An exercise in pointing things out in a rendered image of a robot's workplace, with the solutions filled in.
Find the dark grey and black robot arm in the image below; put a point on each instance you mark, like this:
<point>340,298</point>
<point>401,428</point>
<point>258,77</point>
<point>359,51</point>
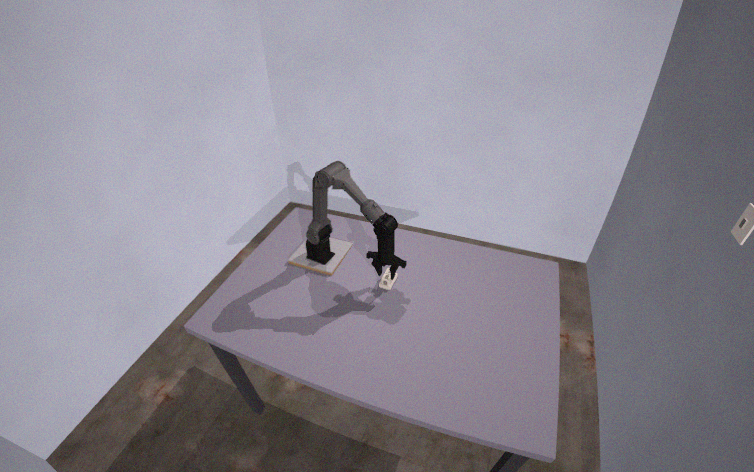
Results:
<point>319,230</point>

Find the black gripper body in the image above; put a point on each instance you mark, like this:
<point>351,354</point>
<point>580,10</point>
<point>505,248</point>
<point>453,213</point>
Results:
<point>386,258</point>

